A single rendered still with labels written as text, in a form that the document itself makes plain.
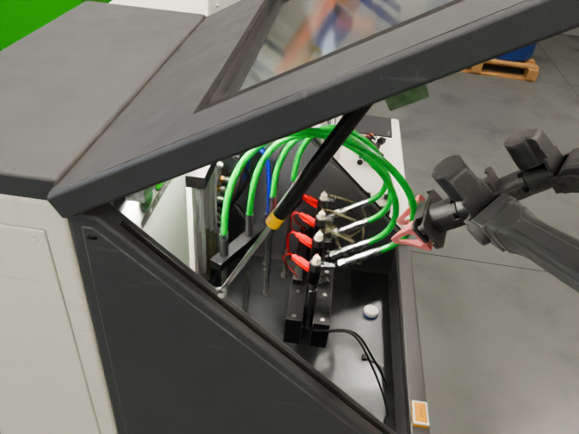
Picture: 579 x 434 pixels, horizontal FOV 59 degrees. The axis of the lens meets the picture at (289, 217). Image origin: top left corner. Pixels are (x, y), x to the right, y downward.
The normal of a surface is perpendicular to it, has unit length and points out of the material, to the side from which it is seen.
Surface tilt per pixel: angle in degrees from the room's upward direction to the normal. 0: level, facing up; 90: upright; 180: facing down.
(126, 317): 90
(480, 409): 0
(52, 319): 90
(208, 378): 90
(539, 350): 0
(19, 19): 90
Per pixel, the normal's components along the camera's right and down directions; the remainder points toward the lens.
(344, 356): 0.07, -0.79
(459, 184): 0.10, 0.30
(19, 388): -0.12, 0.59
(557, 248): -0.68, -0.69
